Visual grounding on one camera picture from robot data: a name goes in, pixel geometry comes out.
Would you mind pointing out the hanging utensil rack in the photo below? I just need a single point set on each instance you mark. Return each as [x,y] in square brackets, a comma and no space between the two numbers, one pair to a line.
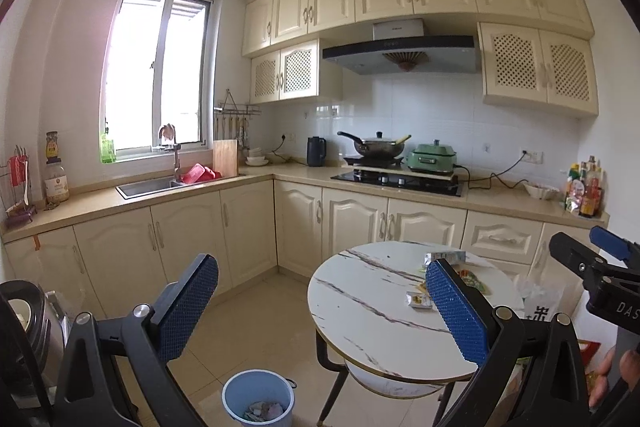
[232,120]

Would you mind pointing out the cream upper kitchen cabinets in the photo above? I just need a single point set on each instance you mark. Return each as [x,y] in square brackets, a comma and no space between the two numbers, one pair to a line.
[532,52]

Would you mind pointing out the chrome sink faucet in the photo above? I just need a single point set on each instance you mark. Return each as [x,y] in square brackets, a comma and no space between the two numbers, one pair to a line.
[172,149]

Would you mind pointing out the white milk carton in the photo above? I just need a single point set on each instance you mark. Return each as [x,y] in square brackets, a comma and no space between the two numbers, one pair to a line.
[452,256]

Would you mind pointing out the large oil jar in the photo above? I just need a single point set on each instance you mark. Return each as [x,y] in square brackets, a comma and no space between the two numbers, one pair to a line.
[55,179]

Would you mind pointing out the blue plastic trash bucket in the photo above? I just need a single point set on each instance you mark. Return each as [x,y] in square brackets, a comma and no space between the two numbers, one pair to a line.
[258,397]

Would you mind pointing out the wooden cutting board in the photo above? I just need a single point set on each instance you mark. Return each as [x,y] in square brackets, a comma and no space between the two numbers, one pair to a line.
[226,157]

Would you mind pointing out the red utensil holder rack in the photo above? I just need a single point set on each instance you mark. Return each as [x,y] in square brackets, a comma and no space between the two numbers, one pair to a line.
[15,171]

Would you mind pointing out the small snack wrapper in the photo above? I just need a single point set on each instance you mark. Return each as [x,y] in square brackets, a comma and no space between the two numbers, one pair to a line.
[418,300]

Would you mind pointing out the black wok with lid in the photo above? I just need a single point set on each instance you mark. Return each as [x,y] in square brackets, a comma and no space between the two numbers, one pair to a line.
[378,147]

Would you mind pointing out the group of condiment bottles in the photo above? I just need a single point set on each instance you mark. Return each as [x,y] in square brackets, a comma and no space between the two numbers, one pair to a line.
[584,188]

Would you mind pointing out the silver rice cooker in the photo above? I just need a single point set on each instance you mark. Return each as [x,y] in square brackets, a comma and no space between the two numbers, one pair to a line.
[45,326]

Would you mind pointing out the green electric cooker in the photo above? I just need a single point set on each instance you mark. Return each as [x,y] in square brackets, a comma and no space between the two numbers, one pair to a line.
[435,157]

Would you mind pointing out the cream lower kitchen cabinets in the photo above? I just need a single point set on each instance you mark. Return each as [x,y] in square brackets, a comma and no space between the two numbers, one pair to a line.
[109,264]

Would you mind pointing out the white plastic bag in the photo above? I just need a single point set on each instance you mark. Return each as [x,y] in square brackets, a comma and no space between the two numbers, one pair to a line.
[544,289]

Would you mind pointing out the stacked white bowls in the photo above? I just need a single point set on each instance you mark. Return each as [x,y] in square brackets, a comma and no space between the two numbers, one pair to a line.
[255,157]

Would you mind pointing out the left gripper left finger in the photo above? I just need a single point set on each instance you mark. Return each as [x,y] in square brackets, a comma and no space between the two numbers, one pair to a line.
[180,306]

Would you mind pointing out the kitchen window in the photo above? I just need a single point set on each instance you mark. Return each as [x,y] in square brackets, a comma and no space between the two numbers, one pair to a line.
[155,76]

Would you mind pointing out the yellow green snack bag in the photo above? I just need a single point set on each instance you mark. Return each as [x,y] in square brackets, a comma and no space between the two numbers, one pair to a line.
[470,279]

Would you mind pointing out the black gas stove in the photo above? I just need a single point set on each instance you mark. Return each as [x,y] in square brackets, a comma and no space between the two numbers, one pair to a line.
[394,173]

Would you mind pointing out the red plastic basin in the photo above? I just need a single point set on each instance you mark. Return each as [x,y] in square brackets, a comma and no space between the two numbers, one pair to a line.
[200,174]

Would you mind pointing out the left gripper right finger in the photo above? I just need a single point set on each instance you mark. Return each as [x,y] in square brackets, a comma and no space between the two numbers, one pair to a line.
[469,316]

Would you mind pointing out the cream kitchen cabinets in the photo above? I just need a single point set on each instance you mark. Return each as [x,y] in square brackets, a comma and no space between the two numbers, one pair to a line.
[532,52]
[109,264]

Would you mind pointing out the round white marble table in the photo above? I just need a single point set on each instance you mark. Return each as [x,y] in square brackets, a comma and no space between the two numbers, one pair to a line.
[366,330]

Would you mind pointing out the black electric kettle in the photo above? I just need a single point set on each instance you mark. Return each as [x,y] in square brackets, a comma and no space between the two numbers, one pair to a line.
[316,151]

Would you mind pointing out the green dish soap bottle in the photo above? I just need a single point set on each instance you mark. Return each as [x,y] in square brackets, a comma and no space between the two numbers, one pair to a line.
[107,150]

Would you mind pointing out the steel kitchen sink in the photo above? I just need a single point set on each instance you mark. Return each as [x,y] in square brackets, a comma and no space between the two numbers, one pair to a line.
[147,187]

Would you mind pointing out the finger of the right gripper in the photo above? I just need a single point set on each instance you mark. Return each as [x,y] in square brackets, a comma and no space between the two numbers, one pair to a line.
[615,246]

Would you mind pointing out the black range hood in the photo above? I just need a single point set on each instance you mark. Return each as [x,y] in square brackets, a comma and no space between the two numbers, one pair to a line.
[397,47]

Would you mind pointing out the white bowl on counter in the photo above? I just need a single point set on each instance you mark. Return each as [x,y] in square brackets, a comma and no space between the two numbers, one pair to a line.
[540,192]

